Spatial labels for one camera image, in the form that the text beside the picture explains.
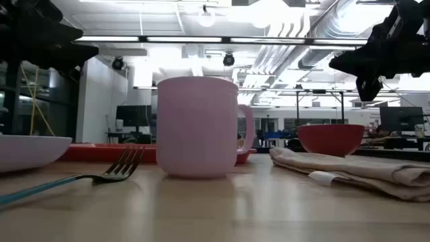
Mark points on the beige cloth napkin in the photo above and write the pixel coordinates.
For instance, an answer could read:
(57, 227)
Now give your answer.
(369, 171)

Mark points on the person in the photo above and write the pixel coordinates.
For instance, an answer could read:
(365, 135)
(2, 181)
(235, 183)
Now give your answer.
(381, 130)

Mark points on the black background rig frame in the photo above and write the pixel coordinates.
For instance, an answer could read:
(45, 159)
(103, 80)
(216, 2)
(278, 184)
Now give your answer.
(297, 107)

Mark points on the dark pink plastic bowl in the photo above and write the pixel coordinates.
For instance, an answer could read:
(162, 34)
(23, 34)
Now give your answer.
(331, 139)

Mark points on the black ceiling spotlight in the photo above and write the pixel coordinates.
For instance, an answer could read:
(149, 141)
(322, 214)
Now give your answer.
(117, 63)
(228, 59)

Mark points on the lavender plastic plate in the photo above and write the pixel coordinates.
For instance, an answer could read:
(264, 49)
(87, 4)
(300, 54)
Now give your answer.
(30, 153)

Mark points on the pink plastic mug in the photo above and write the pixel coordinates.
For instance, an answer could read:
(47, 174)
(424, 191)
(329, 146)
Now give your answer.
(196, 127)

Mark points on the black computer monitor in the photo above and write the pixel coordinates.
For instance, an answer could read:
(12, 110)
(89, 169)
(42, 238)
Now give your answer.
(133, 115)
(401, 118)

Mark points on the red plastic tray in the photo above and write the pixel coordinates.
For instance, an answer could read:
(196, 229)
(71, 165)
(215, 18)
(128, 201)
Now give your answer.
(100, 154)

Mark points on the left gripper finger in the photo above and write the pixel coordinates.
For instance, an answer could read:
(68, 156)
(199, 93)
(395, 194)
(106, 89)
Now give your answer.
(60, 55)
(40, 33)

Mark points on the blue storage bins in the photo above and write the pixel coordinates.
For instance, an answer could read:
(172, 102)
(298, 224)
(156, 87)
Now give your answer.
(277, 135)

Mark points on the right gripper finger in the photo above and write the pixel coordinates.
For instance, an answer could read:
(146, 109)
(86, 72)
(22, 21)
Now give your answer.
(369, 89)
(386, 62)

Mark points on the white round pendant lamp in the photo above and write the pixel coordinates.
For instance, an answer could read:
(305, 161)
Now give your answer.
(206, 17)

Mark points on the black overhead light bar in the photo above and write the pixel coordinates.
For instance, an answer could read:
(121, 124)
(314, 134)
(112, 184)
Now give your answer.
(225, 40)

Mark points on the black aluminium table frame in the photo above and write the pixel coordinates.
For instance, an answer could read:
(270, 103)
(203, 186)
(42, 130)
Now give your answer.
(386, 154)

